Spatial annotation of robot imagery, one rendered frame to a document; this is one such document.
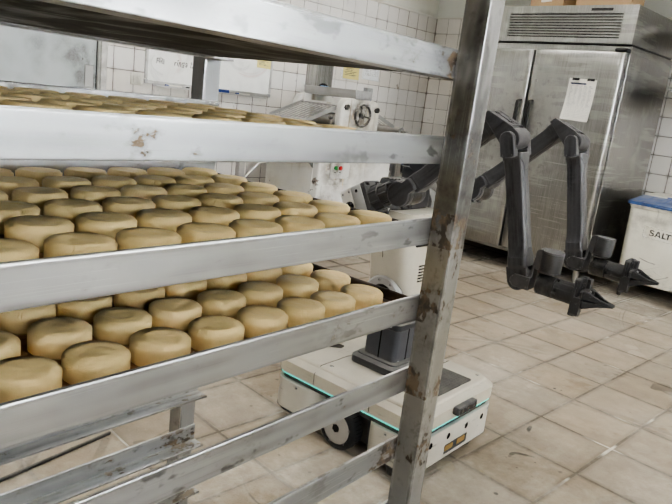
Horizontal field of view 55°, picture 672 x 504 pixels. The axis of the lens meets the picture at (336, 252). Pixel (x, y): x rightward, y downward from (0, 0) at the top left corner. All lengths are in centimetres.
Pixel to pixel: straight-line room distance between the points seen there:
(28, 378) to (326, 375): 185
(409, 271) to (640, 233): 321
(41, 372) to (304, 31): 32
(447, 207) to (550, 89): 456
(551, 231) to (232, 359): 473
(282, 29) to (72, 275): 24
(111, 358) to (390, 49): 36
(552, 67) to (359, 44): 471
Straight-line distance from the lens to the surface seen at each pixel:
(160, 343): 55
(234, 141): 49
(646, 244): 521
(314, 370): 232
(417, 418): 79
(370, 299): 72
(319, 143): 56
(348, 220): 67
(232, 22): 49
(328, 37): 56
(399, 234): 68
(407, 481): 83
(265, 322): 61
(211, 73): 101
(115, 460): 110
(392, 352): 232
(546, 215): 521
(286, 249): 55
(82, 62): 479
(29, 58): 467
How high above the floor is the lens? 118
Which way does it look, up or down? 13 degrees down
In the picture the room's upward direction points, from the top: 7 degrees clockwise
